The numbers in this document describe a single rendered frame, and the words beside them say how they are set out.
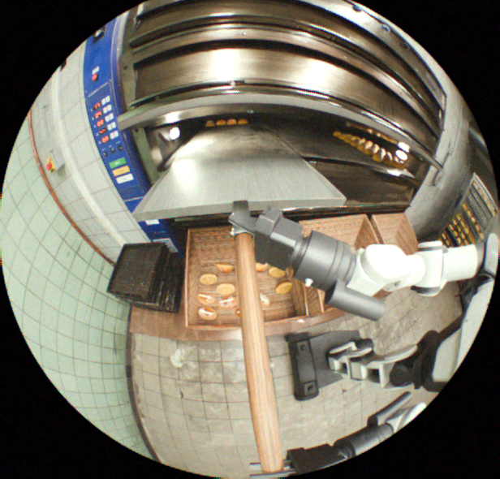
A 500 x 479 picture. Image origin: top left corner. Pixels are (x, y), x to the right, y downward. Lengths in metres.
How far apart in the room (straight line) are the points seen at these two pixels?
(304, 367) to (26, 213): 2.06
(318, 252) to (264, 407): 0.21
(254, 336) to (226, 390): 1.33
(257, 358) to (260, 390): 0.04
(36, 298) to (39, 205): 0.54
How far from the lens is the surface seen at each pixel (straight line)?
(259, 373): 0.19
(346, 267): 0.22
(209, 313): 0.79
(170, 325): 0.93
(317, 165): 0.69
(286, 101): 0.41
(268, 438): 0.24
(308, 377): 1.33
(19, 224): 1.23
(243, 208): 0.29
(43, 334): 1.31
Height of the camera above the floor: 1.40
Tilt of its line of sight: 49 degrees down
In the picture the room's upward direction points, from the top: straight up
